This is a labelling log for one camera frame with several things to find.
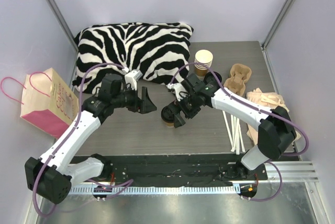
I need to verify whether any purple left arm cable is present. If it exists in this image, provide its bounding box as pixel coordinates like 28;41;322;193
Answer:
31;63;134;217

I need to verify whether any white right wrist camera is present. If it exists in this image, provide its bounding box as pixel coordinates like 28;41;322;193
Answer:
167;83;188;101

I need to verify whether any white wrapped straw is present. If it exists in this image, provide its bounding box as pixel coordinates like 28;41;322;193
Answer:
238;120;245;153
230;115;236;152
234;117;240;155
222;111;235;152

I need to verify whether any zebra print pillow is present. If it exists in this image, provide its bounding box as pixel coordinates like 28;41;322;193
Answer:
72;22;194;94

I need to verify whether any pink paper gift bag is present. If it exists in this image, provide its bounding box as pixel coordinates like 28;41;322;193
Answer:
0;67;80;139

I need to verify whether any black cup lid stack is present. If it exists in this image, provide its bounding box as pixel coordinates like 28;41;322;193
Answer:
203;72;222;86

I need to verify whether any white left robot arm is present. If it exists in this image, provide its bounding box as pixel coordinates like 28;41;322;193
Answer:
25;70;157;204

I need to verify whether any black plastic cup lid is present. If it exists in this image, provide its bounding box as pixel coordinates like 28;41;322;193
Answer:
161;106;174;124

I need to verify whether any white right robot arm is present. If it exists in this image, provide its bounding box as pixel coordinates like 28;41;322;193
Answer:
168;74;296;180

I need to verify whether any brown cardboard cup carrier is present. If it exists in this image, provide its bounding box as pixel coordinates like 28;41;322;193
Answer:
224;63;252;96

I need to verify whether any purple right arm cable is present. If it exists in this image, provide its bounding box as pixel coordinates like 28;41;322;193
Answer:
170;62;311;203

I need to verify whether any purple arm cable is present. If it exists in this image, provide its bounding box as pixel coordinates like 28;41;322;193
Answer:
170;62;311;203
31;63;134;217

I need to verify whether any beige folded cloth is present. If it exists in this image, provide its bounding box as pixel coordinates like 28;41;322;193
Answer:
246;88;289;145

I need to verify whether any perforated metal rail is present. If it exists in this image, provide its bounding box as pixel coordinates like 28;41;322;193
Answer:
69;183;240;196

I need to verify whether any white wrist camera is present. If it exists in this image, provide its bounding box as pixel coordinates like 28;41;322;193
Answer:
167;83;188;101
124;70;142;91

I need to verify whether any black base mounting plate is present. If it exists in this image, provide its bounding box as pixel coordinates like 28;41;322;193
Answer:
70;153;299;188

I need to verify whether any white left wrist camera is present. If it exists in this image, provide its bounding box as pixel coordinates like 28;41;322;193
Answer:
124;70;142;91

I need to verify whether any stack of paper cups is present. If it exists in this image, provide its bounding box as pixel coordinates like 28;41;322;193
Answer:
194;49;214;77

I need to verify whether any brown paper coffee cup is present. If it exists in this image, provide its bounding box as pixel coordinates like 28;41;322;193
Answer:
164;121;174;127

